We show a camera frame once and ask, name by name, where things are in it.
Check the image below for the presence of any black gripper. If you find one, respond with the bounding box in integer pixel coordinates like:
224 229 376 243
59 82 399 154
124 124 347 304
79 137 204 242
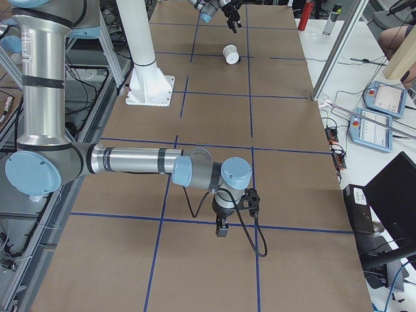
220 0 242 34
212 194 235 237

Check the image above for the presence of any white mug black handle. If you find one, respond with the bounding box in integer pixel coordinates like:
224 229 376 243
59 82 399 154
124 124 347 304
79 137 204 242
222 44 241 65

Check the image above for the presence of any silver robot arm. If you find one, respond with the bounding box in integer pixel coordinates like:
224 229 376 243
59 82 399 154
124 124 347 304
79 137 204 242
188 0 242 34
5 1 258 237

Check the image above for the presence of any red bottle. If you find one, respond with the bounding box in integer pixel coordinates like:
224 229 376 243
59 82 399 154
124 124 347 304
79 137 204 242
298 0 314 31

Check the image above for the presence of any brown paper table cover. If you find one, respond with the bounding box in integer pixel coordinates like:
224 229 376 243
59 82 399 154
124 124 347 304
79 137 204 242
31 0 374 312

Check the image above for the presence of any grey bottle green cap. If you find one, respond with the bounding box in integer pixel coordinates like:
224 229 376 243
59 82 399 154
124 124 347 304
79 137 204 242
322 4 342 36

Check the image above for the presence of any black computer box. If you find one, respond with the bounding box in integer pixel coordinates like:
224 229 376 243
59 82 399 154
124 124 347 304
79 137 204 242
343 184 374 235

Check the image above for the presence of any orange black connector board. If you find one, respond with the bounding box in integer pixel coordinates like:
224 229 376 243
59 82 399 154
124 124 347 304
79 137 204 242
325 127 339 144

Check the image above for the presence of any person in black shirt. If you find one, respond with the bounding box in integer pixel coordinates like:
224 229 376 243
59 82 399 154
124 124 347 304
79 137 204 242
378 25 413 60

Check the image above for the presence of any far teach pendant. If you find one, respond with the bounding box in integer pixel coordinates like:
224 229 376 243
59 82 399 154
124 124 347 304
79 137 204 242
364 81 407 118

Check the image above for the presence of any teach pendant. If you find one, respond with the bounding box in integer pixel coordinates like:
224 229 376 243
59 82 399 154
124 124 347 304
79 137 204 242
349 108 393 153
364 81 407 118

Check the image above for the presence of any near teach pendant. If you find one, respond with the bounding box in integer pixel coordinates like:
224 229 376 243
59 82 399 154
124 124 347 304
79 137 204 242
349 108 393 153

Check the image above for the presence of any black laptop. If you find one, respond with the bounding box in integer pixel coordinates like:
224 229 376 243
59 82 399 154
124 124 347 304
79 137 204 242
361 151 415 270

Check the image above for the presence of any wooden beam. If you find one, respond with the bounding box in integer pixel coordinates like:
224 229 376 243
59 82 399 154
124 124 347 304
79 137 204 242
383 29 415 90

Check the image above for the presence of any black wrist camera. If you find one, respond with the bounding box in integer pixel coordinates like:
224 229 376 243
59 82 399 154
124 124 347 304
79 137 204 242
237 188 260 218

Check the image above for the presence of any white camera pole base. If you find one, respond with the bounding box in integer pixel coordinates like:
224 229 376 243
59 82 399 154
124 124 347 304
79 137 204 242
116 0 175 107

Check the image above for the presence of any aluminium frame post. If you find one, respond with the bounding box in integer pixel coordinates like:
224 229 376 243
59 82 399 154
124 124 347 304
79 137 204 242
298 1 381 101

